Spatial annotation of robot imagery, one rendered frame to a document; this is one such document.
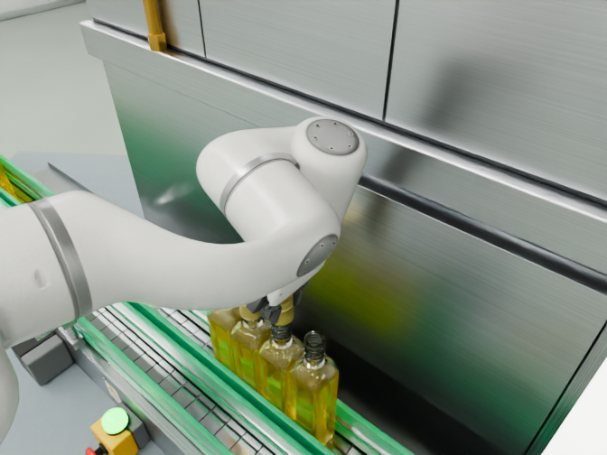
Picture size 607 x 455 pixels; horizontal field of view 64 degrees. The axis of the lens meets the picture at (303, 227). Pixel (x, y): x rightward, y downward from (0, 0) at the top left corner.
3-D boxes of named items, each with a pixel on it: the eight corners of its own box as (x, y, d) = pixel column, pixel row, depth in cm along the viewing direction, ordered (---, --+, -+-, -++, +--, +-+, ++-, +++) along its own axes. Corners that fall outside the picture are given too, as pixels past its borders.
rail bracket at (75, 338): (89, 345, 97) (69, 301, 88) (55, 370, 93) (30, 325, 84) (79, 335, 99) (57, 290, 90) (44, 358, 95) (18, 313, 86)
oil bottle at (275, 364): (308, 414, 85) (309, 338, 72) (286, 438, 82) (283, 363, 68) (284, 395, 88) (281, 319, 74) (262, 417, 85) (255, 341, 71)
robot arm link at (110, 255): (36, 256, 38) (256, 181, 50) (109, 393, 32) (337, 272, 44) (18, 176, 32) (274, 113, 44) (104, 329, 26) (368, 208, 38)
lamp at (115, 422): (134, 422, 90) (130, 414, 88) (113, 441, 87) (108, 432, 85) (119, 408, 92) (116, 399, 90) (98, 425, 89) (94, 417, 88)
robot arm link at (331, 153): (252, 204, 36) (187, 127, 40) (238, 282, 44) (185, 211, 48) (389, 146, 44) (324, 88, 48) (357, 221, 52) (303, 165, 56)
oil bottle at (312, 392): (335, 432, 83) (341, 357, 69) (314, 458, 79) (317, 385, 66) (310, 413, 85) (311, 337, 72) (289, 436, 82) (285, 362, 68)
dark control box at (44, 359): (75, 364, 108) (63, 340, 103) (41, 388, 104) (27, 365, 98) (56, 344, 112) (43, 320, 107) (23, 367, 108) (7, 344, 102)
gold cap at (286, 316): (299, 315, 68) (299, 293, 65) (281, 330, 66) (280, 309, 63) (280, 302, 70) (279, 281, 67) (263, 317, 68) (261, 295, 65)
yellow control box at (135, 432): (152, 441, 95) (144, 422, 90) (118, 471, 90) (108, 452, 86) (130, 420, 98) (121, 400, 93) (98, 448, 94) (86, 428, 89)
